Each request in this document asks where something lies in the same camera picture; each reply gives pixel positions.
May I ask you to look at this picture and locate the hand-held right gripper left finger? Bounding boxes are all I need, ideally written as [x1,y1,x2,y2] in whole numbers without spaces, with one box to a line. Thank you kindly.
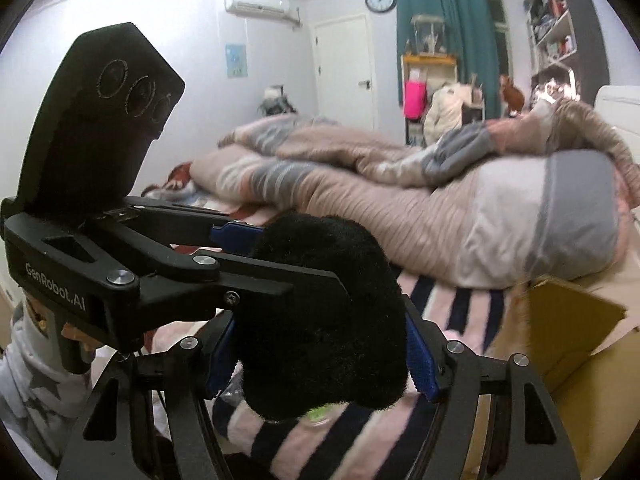
[56,310,242,480]

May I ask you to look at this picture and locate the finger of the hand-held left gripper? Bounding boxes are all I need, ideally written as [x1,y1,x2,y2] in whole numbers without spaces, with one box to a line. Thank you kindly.
[120,196,267,252]
[135,252,347,333]

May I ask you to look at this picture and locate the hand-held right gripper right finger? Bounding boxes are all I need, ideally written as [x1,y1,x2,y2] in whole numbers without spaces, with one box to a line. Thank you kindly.
[400,299,583,480]

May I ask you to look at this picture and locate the black plush toy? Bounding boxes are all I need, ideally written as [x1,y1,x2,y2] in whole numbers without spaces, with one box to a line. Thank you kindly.
[234,214,417,423]

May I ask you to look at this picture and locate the brown cardboard box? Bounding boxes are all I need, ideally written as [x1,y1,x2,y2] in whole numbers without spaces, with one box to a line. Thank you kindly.
[457,274,640,480]

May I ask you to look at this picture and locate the person's left forearm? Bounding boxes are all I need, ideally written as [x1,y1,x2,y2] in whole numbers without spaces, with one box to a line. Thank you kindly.
[0,300,95,463]

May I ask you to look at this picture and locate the person's left hand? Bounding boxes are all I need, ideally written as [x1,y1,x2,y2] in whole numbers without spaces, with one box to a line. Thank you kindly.
[27,307,98,353]

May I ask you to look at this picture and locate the pink navy striped bed sheet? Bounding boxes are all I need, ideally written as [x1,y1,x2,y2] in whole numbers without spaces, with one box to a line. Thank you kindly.
[142,255,528,480]

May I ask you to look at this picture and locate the red patterned cloth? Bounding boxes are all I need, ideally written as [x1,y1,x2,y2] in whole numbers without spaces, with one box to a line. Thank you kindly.
[142,161,202,198]

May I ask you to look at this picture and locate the dark cluttered chair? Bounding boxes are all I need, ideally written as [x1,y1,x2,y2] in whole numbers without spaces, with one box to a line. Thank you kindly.
[256,84,297,116]

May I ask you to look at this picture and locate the beige grey striped comforter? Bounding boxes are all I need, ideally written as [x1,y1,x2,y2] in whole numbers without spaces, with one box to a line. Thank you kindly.
[191,96,640,292]

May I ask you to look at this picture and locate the white door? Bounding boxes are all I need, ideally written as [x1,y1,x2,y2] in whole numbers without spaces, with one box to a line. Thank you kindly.
[313,14,377,134]

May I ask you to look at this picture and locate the white air conditioner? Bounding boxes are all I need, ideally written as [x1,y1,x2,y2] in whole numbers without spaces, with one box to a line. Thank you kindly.
[223,0,304,27]

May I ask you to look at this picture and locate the pink bag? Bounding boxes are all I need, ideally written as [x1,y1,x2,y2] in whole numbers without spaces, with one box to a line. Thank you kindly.
[404,79,427,119]

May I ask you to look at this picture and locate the white jacket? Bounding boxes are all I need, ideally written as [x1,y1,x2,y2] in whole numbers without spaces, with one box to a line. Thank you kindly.
[423,82,475,149]

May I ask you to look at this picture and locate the yellow storage rack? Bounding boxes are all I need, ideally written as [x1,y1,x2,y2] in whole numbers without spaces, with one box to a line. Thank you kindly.
[401,53,459,149]

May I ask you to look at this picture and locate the glass display case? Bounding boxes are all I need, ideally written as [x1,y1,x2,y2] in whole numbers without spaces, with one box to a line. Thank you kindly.
[410,13,446,56]

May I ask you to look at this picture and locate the brown plush toy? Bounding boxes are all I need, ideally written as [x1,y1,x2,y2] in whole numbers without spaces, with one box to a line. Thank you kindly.
[499,74,527,112]

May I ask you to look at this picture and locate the teal curtain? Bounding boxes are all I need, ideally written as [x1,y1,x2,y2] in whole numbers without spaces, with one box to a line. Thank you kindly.
[394,0,502,107]

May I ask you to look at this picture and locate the white headboard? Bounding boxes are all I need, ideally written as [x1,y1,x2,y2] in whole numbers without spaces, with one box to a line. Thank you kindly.
[594,84,640,128]

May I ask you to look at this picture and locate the blue wall poster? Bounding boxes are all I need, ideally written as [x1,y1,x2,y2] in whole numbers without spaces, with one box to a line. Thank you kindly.
[224,43,250,80]

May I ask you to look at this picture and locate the white wall bookshelf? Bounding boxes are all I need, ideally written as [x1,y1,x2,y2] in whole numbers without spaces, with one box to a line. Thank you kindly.
[526,0,583,92]

